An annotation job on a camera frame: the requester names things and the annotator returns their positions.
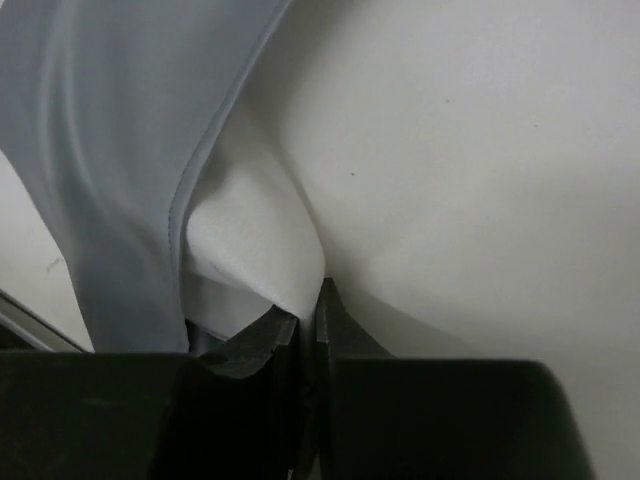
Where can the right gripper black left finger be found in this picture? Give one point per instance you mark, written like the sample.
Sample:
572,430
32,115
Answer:
250,351

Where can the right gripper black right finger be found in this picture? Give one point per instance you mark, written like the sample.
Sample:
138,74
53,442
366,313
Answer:
337,333

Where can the white pillow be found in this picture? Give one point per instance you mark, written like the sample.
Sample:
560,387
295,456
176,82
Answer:
469,168

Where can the grey pillowcase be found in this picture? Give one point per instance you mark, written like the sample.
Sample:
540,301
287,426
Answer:
109,113

